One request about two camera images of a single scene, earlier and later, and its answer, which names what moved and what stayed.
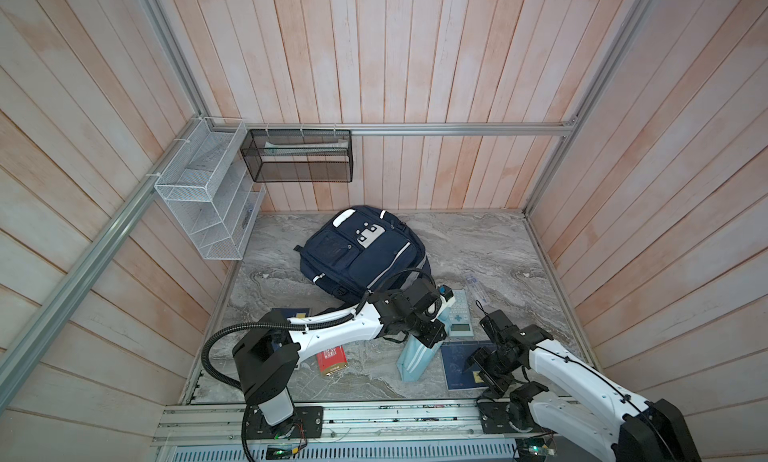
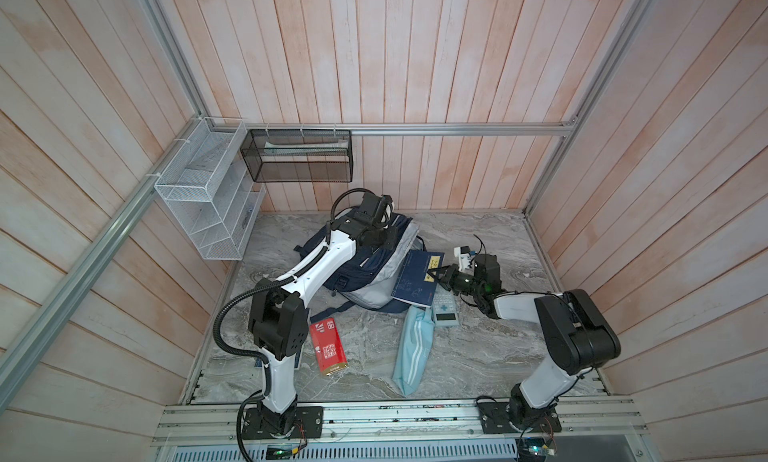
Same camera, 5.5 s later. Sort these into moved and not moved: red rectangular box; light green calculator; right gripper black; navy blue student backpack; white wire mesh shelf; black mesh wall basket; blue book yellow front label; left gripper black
Moved: right gripper black; navy blue student backpack; left gripper black; light green calculator; blue book yellow front label
Not moved: black mesh wall basket; red rectangular box; white wire mesh shelf
